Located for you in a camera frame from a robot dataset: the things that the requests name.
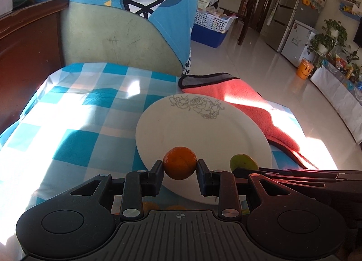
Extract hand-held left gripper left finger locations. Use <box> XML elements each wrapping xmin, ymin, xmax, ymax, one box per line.
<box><xmin>70</xmin><ymin>160</ymin><xmax>165</xmax><ymax>221</ymax></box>

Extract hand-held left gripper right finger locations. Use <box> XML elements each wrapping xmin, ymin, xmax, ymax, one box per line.
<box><xmin>196</xmin><ymin>159</ymin><xmax>293</xmax><ymax>219</ymax></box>

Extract white floral plate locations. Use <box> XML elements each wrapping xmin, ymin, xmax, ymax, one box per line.
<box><xmin>135</xmin><ymin>94</ymin><xmax>272</xmax><ymax>204</ymax></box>

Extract yellow smiley bucket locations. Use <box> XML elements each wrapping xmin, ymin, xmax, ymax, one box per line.
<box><xmin>296</xmin><ymin>59</ymin><xmax>314</xmax><ymax>80</ymax></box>

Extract green jujube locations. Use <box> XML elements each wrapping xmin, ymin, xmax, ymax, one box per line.
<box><xmin>230</xmin><ymin>153</ymin><xmax>259</xmax><ymax>172</ymax></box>

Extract blue plastic bin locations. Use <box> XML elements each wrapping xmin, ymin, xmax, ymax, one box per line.
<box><xmin>191</xmin><ymin>22</ymin><xmax>229</xmax><ymax>49</ymax></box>

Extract white plastic basket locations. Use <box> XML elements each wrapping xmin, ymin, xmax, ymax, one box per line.
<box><xmin>195</xmin><ymin>9</ymin><xmax>236</xmax><ymax>31</ymax></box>

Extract blue checkered tablecloth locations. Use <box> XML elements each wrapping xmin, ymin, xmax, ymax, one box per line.
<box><xmin>0</xmin><ymin>62</ymin><xmax>338</xmax><ymax>253</ymax></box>

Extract green sofa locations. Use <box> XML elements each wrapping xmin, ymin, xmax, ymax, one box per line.
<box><xmin>58</xmin><ymin>0</ymin><xmax>184</xmax><ymax>77</ymax></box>

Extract wooden headboard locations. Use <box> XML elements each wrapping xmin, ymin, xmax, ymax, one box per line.
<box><xmin>0</xmin><ymin>0</ymin><xmax>70</xmax><ymax>134</ymax></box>

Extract dark wooden table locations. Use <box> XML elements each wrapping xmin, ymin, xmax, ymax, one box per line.
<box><xmin>218</xmin><ymin>7</ymin><xmax>253</xmax><ymax>46</ymax></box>

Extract pink towel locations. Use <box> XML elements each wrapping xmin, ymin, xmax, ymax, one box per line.
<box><xmin>178</xmin><ymin>72</ymin><xmax>315</xmax><ymax>170</ymax></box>

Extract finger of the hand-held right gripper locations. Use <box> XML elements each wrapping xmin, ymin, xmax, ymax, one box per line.
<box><xmin>231</xmin><ymin>167</ymin><xmax>362</xmax><ymax>180</ymax></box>
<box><xmin>264</xmin><ymin>177</ymin><xmax>343</xmax><ymax>195</ymax></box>

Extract tall silver refrigerator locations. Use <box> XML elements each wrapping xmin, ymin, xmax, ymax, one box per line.
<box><xmin>266</xmin><ymin>0</ymin><xmax>308</xmax><ymax>52</ymax></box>

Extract blue printed sofa cover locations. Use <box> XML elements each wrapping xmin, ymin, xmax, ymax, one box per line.
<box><xmin>17</xmin><ymin>0</ymin><xmax>198</xmax><ymax>76</ymax></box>

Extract small white refrigerator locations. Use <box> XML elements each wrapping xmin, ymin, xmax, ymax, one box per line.
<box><xmin>280</xmin><ymin>20</ymin><xmax>317</xmax><ymax>68</ymax></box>

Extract white low cabinet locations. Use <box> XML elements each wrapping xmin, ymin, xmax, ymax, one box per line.
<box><xmin>310</xmin><ymin>63</ymin><xmax>362</xmax><ymax>144</ymax></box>

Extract potted green plants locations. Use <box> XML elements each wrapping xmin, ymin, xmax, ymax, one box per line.
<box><xmin>307</xmin><ymin>19</ymin><xmax>349</xmax><ymax>65</ymax></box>

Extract blue wall shelf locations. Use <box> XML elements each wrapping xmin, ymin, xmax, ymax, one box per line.
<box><xmin>338</xmin><ymin>0</ymin><xmax>362</xmax><ymax>19</ymax></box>

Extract houndstooth seat cover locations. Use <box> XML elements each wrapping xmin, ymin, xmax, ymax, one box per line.
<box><xmin>180</xmin><ymin>52</ymin><xmax>193</xmax><ymax>76</ymax></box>

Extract orange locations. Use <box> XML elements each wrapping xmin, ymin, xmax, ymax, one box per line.
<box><xmin>163</xmin><ymin>146</ymin><xmax>197</xmax><ymax>180</ymax></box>

